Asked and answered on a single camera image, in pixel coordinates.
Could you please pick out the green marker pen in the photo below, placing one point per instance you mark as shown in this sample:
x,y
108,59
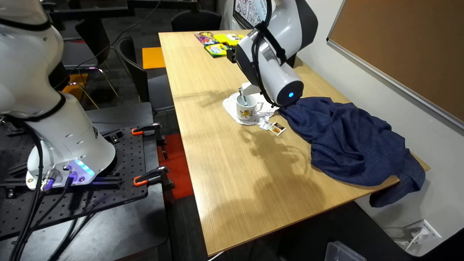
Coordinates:
x,y
243,98

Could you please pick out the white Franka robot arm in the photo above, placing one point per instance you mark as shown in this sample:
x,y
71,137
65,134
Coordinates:
x,y
58,136

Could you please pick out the white ceramic mug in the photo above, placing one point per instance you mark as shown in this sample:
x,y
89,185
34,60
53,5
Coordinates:
x,y
246,112

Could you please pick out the white lace paper doily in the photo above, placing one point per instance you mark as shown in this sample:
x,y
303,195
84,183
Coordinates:
x,y
230,108

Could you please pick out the small tea bag packet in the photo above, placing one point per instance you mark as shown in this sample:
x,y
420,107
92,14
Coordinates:
x,y
277,128

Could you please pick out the green yellow card box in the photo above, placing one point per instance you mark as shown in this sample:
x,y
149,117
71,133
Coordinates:
x,y
217,50

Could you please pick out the yellow crayon box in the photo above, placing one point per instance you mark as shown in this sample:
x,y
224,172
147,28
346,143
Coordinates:
x,y
229,38

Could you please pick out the colourful card pack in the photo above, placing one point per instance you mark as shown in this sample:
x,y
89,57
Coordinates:
x,y
204,38

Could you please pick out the orange seat chair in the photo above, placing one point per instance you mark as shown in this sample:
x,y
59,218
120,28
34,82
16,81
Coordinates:
x,y
152,59

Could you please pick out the dark blue cloth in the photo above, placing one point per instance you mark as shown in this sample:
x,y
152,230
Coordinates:
x,y
348,140

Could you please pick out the whiteboard with drawings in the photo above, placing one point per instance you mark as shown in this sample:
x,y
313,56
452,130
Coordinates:
x,y
248,12

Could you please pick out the clear plastic box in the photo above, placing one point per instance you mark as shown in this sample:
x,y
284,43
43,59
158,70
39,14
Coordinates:
x,y
343,253

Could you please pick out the black perforated mounting board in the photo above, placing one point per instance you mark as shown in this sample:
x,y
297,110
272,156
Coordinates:
x,y
72,198

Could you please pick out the brown cork pin board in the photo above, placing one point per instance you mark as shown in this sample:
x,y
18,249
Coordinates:
x,y
410,49

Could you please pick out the white floor bin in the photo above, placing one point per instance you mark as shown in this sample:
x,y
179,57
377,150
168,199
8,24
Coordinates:
x,y
414,237

